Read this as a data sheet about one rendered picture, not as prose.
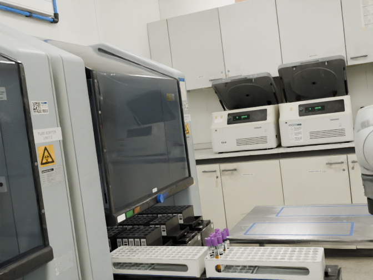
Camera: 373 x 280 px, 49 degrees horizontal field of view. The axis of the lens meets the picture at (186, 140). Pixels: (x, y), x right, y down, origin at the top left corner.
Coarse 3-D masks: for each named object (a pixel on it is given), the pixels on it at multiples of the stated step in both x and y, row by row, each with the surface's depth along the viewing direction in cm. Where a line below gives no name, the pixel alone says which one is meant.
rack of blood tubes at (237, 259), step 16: (224, 256) 108; (240, 256) 108; (256, 256) 106; (272, 256) 104; (288, 256) 103; (304, 256) 101; (320, 256) 100; (208, 272) 108; (224, 272) 108; (240, 272) 106; (256, 272) 109; (272, 272) 108; (288, 272) 106; (304, 272) 105; (320, 272) 97
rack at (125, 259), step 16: (112, 256) 120; (128, 256) 119; (144, 256) 117; (160, 256) 115; (176, 256) 113; (192, 256) 111; (128, 272) 117; (144, 272) 115; (160, 272) 113; (176, 272) 111; (192, 272) 109
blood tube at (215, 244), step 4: (212, 240) 107; (216, 240) 107; (212, 244) 107; (216, 244) 106; (216, 248) 107; (216, 252) 107; (216, 256) 107; (220, 264) 107; (220, 268) 107; (220, 272) 107
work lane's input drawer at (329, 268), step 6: (330, 270) 102; (336, 270) 102; (114, 276) 118; (120, 276) 117; (126, 276) 117; (132, 276) 116; (138, 276) 115; (144, 276) 114; (150, 276) 114; (156, 276) 113; (162, 276) 112; (168, 276) 112; (174, 276) 111; (204, 276) 108; (330, 276) 99; (336, 276) 98
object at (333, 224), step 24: (264, 216) 160; (288, 216) 156; (312, 216) 152; (336, 216) 148; (360, 216) 144; (240, 240) 136; (264, 240) 133; (288, 240) 130; (312, 240) 127; (336, 240) 124; (360, 240) 121
